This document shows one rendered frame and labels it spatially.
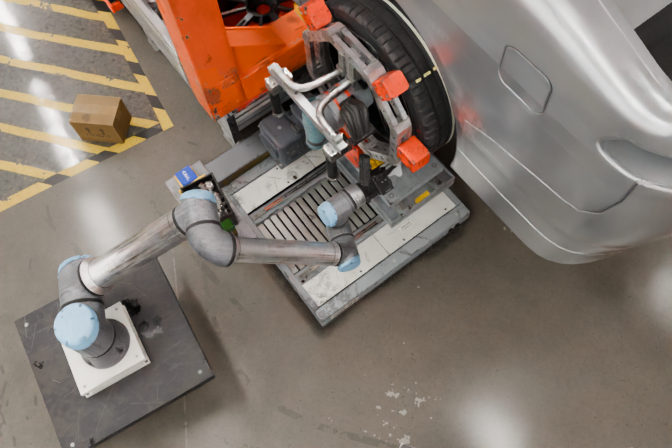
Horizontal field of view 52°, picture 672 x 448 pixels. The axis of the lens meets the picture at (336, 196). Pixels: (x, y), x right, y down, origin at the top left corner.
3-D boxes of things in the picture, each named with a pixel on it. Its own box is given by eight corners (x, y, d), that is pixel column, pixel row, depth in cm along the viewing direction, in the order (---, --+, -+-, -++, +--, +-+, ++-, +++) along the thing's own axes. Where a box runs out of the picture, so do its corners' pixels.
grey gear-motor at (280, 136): (358, 137, 329) (356, 95, 298) (286, 186, 320) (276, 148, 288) (335, 111, 336) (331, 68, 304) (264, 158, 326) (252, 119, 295)
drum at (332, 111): (375, 113, 252) (375, 91, 240) (328, 144, 248) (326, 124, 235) (351, 87, 258) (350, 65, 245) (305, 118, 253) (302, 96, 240)
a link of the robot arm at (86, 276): (50, 311, 248) (201, 219, 218) (47, 268, 256) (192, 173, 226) (86, 317, 260) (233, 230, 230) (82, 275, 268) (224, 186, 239)
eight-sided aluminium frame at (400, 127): (407, 177, 263) (415, 97, 214) (393, 186, 262) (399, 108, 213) (322, 84, 283) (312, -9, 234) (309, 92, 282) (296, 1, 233)
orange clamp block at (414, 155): (413, 144, 242) (429, 162, 239) (395, 156, 240) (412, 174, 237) (414, 134, 236) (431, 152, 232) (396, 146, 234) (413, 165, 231)
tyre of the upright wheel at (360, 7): (344, 1, 282) (429, 137, 291) (297, 30, 276) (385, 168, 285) (402, -59, 218) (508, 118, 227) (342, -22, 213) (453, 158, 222)
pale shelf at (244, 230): (258, 238, 272) (257, 236, 269) (222, 263, 268) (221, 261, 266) (201, 163, 288) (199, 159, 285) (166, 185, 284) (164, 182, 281)
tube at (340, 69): (346, 75, 236) (345, 56, 227) (300, 105, 232) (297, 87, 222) (316, 43, 243) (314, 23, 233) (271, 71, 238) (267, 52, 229)
